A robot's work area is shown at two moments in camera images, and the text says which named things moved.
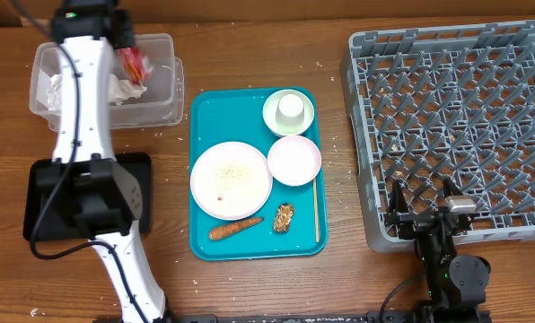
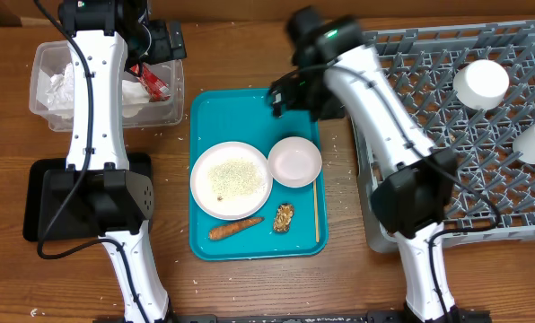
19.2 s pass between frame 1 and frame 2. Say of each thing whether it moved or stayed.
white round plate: stayed
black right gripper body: moved
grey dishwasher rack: stayed
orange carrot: stayed
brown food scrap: stayed
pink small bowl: stayed
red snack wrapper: moved
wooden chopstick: stayed
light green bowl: moved
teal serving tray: stayed
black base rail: stayed
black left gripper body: moved
